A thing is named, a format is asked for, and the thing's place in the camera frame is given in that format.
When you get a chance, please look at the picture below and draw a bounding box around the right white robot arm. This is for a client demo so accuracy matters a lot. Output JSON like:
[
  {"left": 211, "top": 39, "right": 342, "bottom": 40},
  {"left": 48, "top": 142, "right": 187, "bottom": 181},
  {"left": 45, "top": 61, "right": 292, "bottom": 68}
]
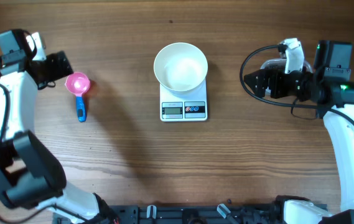
[{"left": 239, "top": 38, "right": 354, "bottom": 223}]

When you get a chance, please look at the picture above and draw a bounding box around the pink scoop blue handle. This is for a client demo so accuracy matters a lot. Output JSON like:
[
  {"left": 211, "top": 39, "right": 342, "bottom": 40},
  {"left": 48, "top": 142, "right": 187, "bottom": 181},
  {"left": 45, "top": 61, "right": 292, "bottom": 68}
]
[{"left": 65, "top": 72, "right": 91, "bottom": 123}]

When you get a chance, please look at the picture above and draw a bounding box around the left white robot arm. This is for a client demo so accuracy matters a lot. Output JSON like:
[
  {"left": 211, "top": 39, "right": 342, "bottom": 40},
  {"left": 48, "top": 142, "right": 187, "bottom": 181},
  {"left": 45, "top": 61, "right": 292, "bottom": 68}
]
[{"left": 0, "top": 29, "right": 119, "bottom": 223}]

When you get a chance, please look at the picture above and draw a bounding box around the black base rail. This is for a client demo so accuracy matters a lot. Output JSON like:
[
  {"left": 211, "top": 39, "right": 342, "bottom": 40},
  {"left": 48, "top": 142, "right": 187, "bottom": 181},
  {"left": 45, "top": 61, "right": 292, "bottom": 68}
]
[{"left": 52, "top": 203, "right": 328, "bottom": 224}]

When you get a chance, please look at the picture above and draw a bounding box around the white paper bowl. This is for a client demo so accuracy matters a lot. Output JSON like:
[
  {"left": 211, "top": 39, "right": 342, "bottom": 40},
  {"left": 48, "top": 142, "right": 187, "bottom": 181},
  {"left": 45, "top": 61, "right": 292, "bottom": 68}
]
[{"left": 153, "top": 42, "right": 208, "bottom": 94}]

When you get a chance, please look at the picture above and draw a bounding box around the clear plastic bean container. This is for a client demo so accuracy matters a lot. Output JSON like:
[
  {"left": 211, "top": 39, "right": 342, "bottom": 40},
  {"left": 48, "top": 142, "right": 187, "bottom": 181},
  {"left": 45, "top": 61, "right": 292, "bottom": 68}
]
[{"left": 259, "top": 57, "right": 314, "bottom": 96}]

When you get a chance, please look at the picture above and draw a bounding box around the white digital kitchen scale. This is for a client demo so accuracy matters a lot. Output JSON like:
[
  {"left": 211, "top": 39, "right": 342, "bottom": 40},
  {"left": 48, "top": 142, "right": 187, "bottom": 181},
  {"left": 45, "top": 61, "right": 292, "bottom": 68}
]
[{"left": 159, "top": 81, "right": 208, "bottom": 122}]

